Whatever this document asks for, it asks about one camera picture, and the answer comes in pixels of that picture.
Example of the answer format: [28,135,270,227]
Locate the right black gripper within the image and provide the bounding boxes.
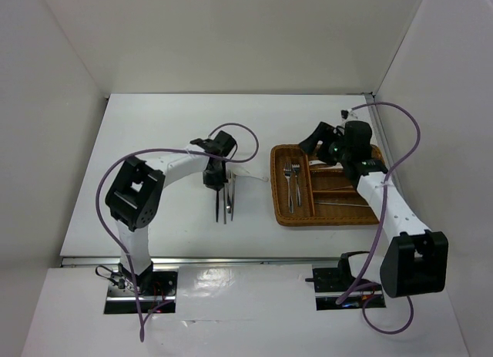
[297,121,351,166]

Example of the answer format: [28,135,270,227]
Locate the silver fork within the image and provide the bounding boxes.
[225,169,233,214]
[292,163,302,207]
[283,159,294,214]

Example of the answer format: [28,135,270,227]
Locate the silver knife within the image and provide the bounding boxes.
[229,171,236,221]

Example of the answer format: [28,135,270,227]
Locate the white ceramic spoon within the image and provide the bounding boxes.
[232,168,269,182]
[308,160,327,166]
[309,164,343,170]

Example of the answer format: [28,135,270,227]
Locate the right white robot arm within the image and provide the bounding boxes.
[299,120,448,298]

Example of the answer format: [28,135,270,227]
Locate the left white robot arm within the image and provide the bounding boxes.
[105,131,237,295]

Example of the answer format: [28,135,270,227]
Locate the brown wicker divided tray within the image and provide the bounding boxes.
[270,144,378,227]

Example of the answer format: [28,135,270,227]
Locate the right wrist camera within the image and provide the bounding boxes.
[340,109,359,125]

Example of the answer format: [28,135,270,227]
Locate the aluminium table rail front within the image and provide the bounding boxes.
[60,257,339,268]

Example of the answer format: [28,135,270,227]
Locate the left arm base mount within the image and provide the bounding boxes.
[95,265,178,315]

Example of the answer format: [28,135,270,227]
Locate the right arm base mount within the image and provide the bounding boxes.
[305,268,386,311]

